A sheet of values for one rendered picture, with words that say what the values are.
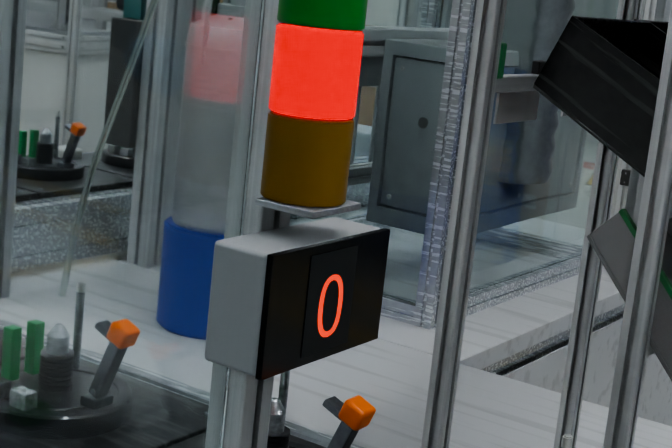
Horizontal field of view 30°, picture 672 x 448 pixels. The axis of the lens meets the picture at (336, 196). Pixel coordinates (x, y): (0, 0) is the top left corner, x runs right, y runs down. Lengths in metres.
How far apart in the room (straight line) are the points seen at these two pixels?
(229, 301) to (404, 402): 0.93
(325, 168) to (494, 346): 1.21
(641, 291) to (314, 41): 0.45
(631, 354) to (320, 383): 0.65
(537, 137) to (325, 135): 1.44
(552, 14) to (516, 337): 0.54
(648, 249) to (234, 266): 0.45
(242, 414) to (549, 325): 1.34
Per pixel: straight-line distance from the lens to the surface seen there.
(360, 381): 1.66
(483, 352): 1.86
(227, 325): 0.70
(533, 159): 2.13
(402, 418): 1.55
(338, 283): 0.73
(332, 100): 0.70
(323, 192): 0.71
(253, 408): 0.77
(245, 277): 0.68
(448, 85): 1.87
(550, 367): 2.12
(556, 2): 2.11
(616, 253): 1.10
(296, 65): 0.70
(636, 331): 1.06
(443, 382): 1.15
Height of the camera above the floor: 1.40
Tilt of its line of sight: 11 degrees down
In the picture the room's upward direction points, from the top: 6 degrees clockwise
